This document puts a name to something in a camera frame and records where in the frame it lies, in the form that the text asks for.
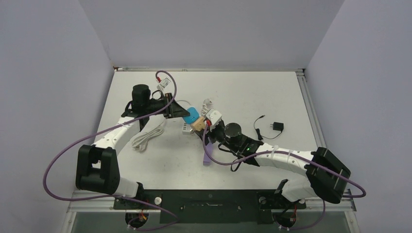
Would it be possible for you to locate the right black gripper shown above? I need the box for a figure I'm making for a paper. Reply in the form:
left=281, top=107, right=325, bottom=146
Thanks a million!
left=198, top=122, right=239, bottom=153

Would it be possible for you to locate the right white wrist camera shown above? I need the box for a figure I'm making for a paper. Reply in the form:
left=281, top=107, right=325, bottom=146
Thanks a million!
left=205, top=109, right=222, bottom=131

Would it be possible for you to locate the aluminium frame rail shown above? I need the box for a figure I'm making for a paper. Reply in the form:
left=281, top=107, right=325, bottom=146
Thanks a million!
left=296, top=70, right=352, bottom=205

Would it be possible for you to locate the blue plug cube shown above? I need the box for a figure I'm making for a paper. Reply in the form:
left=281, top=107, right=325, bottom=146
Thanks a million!
left=183, top=107, right=200, bottom=125

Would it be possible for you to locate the braided white cord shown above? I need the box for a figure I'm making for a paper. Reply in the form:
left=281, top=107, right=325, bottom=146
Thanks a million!
left=201, top=98, right=214, bottom=117

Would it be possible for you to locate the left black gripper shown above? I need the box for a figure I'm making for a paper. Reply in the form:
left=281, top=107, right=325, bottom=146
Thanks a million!
left=144, top=93, right=189, bottom=119

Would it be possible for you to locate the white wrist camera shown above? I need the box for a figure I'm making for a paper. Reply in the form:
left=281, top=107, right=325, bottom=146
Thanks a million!
left=205, top=109, right=222, bottom=131
left=156, top=77, right=171, bottom=92

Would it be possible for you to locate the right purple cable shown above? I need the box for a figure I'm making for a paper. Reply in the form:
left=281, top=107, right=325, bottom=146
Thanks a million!
left=202, top=120, right=367, bottom=231

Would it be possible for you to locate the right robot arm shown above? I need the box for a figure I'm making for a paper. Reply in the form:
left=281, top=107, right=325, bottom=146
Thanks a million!
left=201, top=122, right=351, bottom=208

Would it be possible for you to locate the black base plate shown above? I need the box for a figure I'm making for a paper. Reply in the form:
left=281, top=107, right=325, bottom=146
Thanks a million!
left=113, top=189, right=307, bottom=224

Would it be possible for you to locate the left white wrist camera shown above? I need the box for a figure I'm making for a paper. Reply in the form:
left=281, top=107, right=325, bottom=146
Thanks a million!
left=156, top=77, right=171, bottom=92

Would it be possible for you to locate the black plug with cable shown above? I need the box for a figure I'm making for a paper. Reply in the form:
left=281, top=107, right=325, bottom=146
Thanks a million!
left=253, top=115, right=284, bottom=141

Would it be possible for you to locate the white power strip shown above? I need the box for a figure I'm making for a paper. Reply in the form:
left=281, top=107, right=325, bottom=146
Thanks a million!
left=182, top=122, right=193, bottom=135

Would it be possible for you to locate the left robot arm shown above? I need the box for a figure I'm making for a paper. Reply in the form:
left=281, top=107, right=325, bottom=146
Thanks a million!
left=75, top=84, right=190, bottom=209

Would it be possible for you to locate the purple cable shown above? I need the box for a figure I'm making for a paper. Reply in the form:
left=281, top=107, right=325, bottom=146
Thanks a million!
left=202, top=120, right=367, bottom=231
left=43, top=70, right=178, bottom=231

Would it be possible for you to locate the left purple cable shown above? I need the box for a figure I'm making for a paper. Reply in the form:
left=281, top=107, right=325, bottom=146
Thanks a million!
left=43, top=70, right=178, bottom=231

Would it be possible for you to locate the orange plug cube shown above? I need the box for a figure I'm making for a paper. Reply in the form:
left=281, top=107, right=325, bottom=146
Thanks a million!
left=190, top=116, right=206, bottom=132

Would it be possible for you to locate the purple power strip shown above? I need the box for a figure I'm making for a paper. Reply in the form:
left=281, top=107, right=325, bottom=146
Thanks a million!
left=203, top=136, right=214, bottom=166

